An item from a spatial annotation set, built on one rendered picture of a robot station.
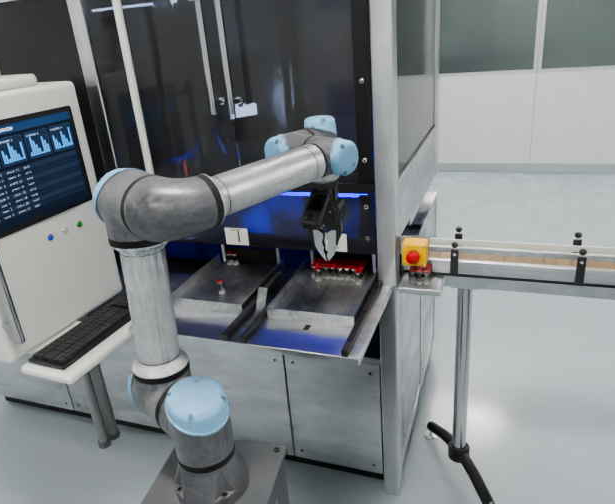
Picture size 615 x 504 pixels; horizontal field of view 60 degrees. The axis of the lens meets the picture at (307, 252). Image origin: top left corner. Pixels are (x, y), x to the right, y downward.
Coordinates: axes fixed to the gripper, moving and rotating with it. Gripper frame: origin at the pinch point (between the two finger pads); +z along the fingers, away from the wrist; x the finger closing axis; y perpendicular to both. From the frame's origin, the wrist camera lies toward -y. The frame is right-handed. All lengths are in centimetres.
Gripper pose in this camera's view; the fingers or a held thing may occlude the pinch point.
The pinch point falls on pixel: (326, 256)
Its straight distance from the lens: 139.1
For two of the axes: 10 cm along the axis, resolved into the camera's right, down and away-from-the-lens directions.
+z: 0.8, 9.2, 3.9
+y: 3.4, -3.9, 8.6
